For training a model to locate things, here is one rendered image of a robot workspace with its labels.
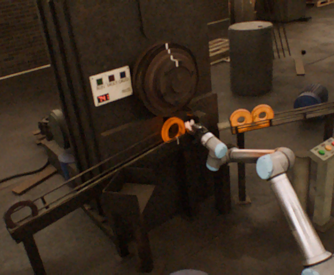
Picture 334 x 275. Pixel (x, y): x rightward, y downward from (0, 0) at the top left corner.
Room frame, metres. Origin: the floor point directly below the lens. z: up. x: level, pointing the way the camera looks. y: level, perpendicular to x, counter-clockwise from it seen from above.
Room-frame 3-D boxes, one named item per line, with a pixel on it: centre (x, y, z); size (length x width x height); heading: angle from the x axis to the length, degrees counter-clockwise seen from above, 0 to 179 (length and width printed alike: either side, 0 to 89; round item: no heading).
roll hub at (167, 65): (2.22, -0.11, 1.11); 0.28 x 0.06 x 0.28; 123
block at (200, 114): (2.44, -0.25, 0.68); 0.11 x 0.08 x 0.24; 33
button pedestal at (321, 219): (2.06, -1.03, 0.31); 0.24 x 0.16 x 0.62; 123
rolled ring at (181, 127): (2.30, -0.06, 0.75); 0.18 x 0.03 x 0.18; 124
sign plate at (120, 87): (2.21, 0.28, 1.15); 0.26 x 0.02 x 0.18; 123
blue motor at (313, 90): (3.88, -1.72, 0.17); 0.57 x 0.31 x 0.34; 143
